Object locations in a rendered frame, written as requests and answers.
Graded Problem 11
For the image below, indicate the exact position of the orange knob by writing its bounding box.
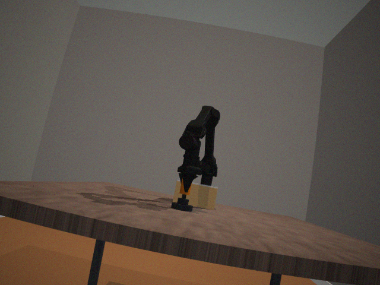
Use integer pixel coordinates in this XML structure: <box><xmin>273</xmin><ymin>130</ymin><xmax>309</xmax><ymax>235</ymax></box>
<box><xmin>180</xmin><ymin>178</ymin><xmax>191</xmax><ymax>195</ymax></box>

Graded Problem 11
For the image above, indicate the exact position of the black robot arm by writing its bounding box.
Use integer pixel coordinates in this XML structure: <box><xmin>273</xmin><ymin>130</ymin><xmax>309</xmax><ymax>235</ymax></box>
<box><xmin>179</xmin><ymin>106</ymin><xmax>220</xmax><ymax>186</ymax></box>

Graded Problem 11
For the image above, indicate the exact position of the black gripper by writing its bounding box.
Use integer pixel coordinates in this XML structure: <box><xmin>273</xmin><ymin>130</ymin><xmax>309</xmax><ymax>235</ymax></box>
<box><xmin>178</xmin><ymin>152</ymin><xmax>202</xmax><ymax>193</ymax></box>

